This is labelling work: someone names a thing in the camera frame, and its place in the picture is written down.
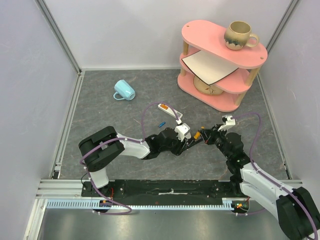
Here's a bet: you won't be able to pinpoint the light blue mug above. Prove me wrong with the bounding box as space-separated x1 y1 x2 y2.
113 79 136 101

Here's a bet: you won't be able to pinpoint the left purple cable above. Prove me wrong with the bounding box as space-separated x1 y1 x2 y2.
79 101 183 215

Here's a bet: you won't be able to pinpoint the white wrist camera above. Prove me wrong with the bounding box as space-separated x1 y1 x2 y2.
174 119 191 142
218 114 236 132

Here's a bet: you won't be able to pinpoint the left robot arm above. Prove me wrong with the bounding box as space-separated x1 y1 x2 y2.
78 123 191 197

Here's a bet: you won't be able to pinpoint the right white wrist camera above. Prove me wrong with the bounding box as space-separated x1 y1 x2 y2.
218 114 236 132

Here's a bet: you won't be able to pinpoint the grey cable duct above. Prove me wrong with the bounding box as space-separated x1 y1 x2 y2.
46 199 245 211

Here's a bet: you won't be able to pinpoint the beige bowl on shelf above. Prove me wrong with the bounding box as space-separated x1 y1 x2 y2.
193 76 224 96

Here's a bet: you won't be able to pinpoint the orange handled screwdriver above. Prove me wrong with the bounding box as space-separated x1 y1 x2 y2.
193 126 205 141

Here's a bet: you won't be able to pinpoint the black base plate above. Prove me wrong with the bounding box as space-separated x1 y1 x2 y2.
82 178 241 207

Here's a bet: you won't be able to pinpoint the pink three-tier shelf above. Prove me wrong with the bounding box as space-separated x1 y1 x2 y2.
177 20 268 112

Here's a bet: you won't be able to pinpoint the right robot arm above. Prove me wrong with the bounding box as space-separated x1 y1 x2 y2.
199 126 320 240

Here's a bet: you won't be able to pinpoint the white square plate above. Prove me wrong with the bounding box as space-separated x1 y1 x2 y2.
182 50 238 85

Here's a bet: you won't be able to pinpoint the beige ceramic mug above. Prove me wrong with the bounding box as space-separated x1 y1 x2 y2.
223 21 260 51

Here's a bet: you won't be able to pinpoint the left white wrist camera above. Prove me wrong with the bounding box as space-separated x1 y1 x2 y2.
174 119 191 142

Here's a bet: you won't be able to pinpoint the white remote orange batteries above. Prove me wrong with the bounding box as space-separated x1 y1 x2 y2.
157 103 183 119

